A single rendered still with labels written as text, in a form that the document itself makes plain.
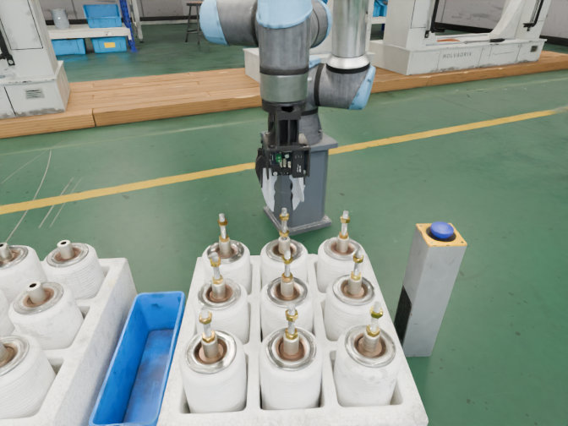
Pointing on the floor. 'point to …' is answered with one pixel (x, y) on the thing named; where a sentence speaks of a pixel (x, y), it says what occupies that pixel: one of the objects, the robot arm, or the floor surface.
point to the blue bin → (141, 362)
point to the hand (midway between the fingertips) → (282, 201)
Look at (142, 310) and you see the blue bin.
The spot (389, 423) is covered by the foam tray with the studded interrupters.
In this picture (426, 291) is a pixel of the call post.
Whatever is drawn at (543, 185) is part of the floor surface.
